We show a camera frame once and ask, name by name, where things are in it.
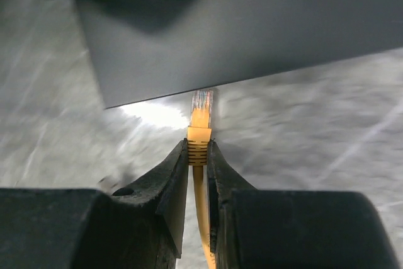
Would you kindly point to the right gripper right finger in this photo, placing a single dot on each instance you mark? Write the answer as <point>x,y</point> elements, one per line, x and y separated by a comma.
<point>252,228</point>

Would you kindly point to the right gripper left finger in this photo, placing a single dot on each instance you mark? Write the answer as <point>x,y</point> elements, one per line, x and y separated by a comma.
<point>138,226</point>

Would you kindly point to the black network switch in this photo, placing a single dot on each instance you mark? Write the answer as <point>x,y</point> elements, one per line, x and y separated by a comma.
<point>146,49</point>

